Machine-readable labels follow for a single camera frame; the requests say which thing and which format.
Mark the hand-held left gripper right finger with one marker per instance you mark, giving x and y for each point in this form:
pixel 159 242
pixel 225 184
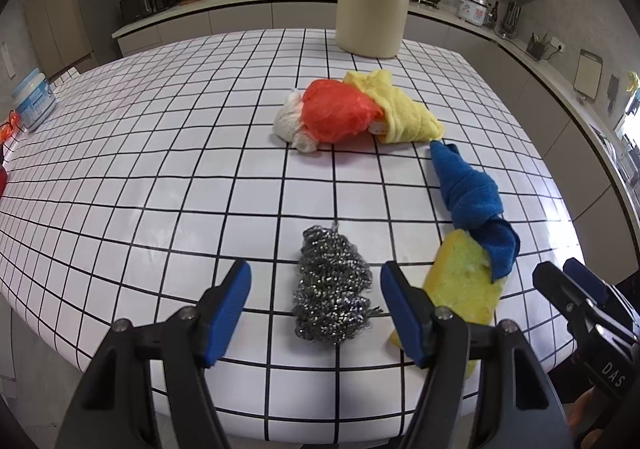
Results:
pixel 405 314

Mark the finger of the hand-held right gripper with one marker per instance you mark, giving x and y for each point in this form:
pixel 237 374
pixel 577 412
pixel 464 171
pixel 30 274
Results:
pixel 587 279
pixel 557 286

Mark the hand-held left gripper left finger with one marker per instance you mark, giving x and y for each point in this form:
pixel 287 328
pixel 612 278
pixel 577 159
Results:
pixel 227 314

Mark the yellow sponge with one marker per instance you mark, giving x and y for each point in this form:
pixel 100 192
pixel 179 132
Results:
pixel 460 289

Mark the steel wool scrubber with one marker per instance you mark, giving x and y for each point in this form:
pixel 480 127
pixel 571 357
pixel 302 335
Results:
pixel 332 284

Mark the blue cloth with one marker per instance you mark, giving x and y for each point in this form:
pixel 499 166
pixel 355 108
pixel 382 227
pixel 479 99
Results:
pixel 467 199

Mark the small white orange packet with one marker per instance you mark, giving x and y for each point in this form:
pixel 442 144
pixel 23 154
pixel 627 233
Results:
pixel 377 129

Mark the yellow cloth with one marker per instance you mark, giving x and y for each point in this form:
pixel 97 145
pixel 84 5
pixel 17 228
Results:
pixel 633 80
pixel 405 114

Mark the white cloth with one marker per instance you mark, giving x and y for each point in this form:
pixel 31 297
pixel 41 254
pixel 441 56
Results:
pixel 292 121

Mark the orange plastic bag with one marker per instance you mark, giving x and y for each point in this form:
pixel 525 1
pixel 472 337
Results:
pixel 335 111

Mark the white checked tablecloth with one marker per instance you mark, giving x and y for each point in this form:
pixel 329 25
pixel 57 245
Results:
pixel 150 179

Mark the kitchen window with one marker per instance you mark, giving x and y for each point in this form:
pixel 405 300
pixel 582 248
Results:
pixel 632 116

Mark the black cleaver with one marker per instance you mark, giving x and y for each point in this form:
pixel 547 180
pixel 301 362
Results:
pixel 612 96

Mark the beige cutting board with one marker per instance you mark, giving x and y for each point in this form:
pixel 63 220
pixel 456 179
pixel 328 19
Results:
pixel 587 76

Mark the yellow hanging cloth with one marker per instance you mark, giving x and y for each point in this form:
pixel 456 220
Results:
pixel 633 80

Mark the dark utensil holder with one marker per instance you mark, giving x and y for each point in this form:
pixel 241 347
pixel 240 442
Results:
pixel 536 49

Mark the red bag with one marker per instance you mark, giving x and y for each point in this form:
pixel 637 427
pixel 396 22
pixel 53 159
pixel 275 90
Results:
pixel 2 181

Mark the metal utensil rack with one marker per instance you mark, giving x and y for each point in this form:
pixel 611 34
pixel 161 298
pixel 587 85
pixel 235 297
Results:
pixel 510 19

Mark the dark glass bottle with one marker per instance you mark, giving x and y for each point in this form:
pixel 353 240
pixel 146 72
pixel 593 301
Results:
pixel 495 15

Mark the white blue plastic tub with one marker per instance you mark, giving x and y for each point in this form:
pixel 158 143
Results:
pixel 34 101

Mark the orange mesh bag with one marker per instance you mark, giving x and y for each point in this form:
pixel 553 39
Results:
pixel 9 126

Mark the white rice cooker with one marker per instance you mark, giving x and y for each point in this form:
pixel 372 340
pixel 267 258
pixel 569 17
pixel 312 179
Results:
pixel 472 9

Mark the black microwave oven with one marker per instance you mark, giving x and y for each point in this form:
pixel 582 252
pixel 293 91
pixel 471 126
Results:
pixel 150 1

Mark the beige tall cabinet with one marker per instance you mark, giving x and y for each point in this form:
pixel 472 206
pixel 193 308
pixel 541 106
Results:
pixel 65 14

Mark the white wall socket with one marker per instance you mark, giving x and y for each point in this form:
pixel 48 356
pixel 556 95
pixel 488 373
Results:
pixel 557 46

